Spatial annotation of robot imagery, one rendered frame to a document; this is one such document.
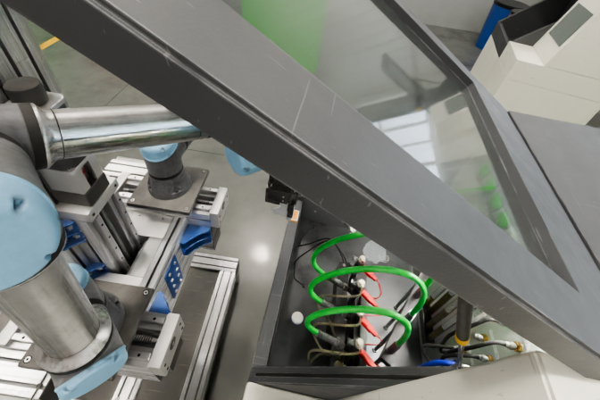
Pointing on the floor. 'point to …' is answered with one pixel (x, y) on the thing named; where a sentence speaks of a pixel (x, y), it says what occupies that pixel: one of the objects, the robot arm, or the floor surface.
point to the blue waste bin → (501, 9)
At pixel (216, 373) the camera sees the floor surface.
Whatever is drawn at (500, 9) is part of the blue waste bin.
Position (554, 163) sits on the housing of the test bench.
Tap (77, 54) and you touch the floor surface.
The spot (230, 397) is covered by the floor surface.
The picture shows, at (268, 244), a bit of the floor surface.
